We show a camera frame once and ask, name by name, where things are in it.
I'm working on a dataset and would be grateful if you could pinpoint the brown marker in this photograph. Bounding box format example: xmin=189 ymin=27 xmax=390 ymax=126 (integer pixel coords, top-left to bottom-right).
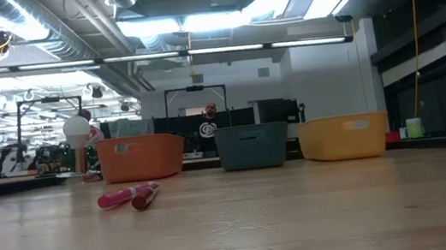
xmin=128 ymin=182 xmax=163 ymax=213

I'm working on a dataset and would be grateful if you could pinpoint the pink marker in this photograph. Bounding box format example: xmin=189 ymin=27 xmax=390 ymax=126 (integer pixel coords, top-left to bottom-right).
xmin=95 ymin=181 xmax=161 ymax=211

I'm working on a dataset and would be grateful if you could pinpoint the black partition screen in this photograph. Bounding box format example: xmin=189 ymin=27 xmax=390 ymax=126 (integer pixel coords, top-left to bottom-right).
xmin=98 ymin=101 xmax=259 ymax=166

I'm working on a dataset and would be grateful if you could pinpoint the teal plastic bin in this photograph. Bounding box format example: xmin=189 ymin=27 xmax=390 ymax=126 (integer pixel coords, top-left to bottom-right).
xmin=212 ymin=118 xmax=294 ymax=175

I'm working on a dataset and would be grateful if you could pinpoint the orange plastic bin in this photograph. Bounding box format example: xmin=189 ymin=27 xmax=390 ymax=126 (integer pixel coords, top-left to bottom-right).
xmin=94 ymin=128 xmax=190 ymax=188

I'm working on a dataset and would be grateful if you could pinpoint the long led light bar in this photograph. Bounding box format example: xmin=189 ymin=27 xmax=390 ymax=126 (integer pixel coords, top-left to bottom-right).
xmin=0 ymin=19 xmax=354 ymax=89

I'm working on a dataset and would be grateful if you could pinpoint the yellow plastic bin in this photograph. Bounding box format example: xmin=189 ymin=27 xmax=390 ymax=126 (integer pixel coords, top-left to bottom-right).
xmin=294 ymin=109 xmax=394 ymax=167

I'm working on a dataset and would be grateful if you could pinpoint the white bulb chrome lamp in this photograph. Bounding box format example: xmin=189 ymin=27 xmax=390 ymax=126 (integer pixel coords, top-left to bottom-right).
xmin=61 ymin=113 xmax=98 ymax=177

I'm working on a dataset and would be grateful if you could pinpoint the small red box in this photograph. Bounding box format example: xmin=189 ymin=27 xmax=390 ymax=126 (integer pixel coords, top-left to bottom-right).
xmin=384 ymin=130 xmax=402 ymax=144

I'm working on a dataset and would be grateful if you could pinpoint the green white cup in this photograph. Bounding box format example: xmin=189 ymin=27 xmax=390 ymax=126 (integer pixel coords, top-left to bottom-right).
xmin=404 ymin=116 xmax=425 ymax=140

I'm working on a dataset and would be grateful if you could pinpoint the black rig frame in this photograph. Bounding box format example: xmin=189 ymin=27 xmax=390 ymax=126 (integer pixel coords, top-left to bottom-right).
xmin=11 ymin=92 xmax=90 ymax=164
xmin=162 ymin=80 xmax=229 ymax=119

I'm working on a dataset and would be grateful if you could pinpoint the yellow cable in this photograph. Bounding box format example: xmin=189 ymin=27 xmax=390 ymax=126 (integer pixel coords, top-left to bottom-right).
xmin=398 ymin=0 xmax=435 ymax=119

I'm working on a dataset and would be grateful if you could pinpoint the black aluminium table frame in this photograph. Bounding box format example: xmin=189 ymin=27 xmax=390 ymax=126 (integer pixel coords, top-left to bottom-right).
xmin=0 ymin=121 xmax=446 ymax=212

